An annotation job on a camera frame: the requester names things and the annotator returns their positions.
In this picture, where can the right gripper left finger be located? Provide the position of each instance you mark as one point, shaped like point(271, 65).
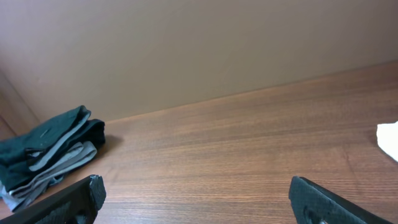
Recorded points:
point(78, 203)

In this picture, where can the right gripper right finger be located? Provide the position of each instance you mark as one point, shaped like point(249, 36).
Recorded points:
point(314, 204)

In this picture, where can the black shorts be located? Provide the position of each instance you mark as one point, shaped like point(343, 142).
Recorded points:
point(23, 157)

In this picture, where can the folded grey shorts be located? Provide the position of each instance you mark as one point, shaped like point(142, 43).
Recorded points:
point(77, 156)

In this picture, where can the white t-shirt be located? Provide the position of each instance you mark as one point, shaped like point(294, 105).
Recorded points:
point(387, 139)

